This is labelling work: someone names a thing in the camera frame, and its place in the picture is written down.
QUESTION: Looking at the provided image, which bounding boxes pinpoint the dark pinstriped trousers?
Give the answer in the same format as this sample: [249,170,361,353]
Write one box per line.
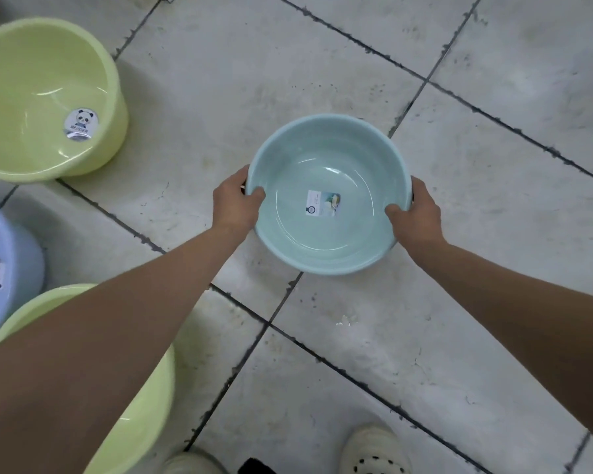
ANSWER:
[237,456,277,474]

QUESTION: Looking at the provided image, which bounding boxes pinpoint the person's left forearm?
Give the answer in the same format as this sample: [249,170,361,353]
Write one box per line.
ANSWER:
[0,226,252,474]

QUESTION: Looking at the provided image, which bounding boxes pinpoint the small teal labelled basin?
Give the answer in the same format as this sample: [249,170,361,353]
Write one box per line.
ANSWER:
[245,114,414,277]

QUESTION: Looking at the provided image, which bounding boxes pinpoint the person's left cream clog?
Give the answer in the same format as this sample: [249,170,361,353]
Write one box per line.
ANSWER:
[160,448,228,474]

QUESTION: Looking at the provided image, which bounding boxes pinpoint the person's right cream clog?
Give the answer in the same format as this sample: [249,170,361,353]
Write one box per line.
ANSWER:
[338,423,411,474]

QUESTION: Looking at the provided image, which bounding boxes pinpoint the person's right forearm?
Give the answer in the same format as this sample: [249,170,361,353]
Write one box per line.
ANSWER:
[405,241,593,455]

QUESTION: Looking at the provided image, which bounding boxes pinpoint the green panda-sticker basin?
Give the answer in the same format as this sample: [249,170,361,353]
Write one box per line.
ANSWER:
[0,16,129,184]
[0,283,177,474]

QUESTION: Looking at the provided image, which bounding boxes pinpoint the person's left hand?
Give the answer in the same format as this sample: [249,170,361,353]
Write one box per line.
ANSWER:
[211,165,267,242]

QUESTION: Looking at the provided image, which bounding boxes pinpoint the person's right hand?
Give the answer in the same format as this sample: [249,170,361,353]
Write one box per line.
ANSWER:
[384,176,448,255]

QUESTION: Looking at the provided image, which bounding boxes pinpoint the blue panda-sticker basin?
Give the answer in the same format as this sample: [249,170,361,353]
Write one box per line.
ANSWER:
[0,197,46,351]

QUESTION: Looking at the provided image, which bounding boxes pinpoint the person's cream clog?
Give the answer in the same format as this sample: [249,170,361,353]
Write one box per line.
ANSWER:
[338,423,411,474]
[160,448,228,474]

